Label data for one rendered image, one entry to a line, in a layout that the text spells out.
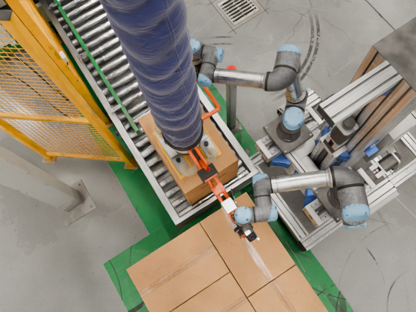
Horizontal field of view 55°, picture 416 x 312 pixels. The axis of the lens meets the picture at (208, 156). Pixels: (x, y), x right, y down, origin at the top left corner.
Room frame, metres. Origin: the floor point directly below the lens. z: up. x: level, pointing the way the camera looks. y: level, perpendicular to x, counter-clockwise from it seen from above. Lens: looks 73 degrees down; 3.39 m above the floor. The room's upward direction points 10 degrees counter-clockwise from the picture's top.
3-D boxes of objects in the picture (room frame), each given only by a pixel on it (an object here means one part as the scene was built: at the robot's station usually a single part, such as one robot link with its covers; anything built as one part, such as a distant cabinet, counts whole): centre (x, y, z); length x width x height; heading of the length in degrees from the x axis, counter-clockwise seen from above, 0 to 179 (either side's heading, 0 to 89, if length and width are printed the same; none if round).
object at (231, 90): (1.29, -0.25, 0.50); 0.07 x 0.07 x 1.00; 23
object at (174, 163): (0.77, 0.20, 1.14); 0.34 x 0.10 x 0.05; 22
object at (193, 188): (0.90, 0.12, 0.75); 0.60 x 0.40 x 0.40; 23
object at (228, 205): (0.38, -0.06, 1.23); 0.07 x 0.07 x 0.04; 22
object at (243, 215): (0.27, -0.11, 1.54); 0.09 x 0.08 x 0.11; 85
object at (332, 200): (0.35, -0.72, 1.09); 0.15 x 0.15 x 0.10
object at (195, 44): (1.17, -0.03, 1.54); 0.09 x 0.08 x 0.11; 66
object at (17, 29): (1.22, 1.04, 1.05); 0.87 x 0.10 x 2.10; 75
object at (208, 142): (0.84, 0.02, 1.14); 0.34 x 0.10 x 0.05; 22
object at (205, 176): (0.58, 0.02, 1.24); 0.10 x 0.08 x 0.06; 112
